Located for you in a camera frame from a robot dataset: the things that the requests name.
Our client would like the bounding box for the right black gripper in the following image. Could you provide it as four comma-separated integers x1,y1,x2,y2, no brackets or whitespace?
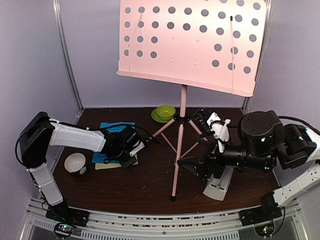
176,132,275,186

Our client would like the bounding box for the blue sheet music paper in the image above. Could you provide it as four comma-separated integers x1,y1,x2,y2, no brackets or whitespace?
91,122,136,165

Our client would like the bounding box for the pink music stand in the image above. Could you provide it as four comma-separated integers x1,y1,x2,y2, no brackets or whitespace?
116,0,266,202

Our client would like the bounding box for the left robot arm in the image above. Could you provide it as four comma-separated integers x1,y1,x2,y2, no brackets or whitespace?
15,111,145,222

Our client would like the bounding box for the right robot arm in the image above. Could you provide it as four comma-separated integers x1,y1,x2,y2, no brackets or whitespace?
177,108,320,180

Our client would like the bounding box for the grey metronome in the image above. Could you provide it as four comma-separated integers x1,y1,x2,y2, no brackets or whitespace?
203,166,233,201

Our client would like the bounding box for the yellow paper sheet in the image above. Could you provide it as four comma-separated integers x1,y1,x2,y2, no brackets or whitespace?
91,152,122,170

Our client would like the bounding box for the white bowl dark outside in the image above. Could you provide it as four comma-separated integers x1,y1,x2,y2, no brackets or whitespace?
64,152,87,177

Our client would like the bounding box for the green bowl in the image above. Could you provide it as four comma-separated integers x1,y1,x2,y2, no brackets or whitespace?
155,105,176,121

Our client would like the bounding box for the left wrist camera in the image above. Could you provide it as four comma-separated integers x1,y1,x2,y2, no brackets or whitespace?
126,134,145,157

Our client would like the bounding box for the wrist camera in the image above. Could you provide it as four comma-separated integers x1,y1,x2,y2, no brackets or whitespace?
126,134,145,157
192,107,231,153

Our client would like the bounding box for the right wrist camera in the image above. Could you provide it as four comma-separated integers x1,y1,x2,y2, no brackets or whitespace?
192,107,231,153

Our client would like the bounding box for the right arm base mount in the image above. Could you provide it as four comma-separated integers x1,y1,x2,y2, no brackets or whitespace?
239,206,283,238

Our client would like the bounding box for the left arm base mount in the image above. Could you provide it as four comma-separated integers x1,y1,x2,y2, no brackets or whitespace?
45,208,90,239

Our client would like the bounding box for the aluminium front rail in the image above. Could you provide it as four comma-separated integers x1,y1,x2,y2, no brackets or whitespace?
18,198,311,240

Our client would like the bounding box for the left frame post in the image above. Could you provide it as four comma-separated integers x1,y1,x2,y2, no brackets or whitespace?
52,0,84,112

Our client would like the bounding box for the frame post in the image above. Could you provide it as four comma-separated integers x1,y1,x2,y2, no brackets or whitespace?
52,0,84,112
241,0,274,113

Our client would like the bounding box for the right frame post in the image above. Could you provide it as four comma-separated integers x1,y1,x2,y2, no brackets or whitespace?
241,0,274,113

